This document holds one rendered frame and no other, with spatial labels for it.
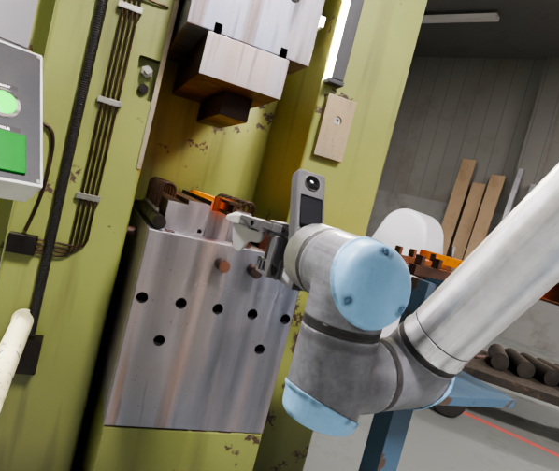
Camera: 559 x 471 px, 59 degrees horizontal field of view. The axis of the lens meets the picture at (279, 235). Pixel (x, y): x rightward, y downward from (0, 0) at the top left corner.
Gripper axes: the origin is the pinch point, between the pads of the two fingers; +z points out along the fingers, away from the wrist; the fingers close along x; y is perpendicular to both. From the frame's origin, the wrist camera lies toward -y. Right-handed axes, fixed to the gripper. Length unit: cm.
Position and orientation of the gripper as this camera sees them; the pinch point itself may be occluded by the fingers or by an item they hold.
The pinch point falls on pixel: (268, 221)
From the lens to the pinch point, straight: 84.3
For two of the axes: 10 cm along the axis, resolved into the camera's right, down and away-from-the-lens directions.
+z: -3.5, -1.5, 9.3
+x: 9.1, 2.0, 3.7
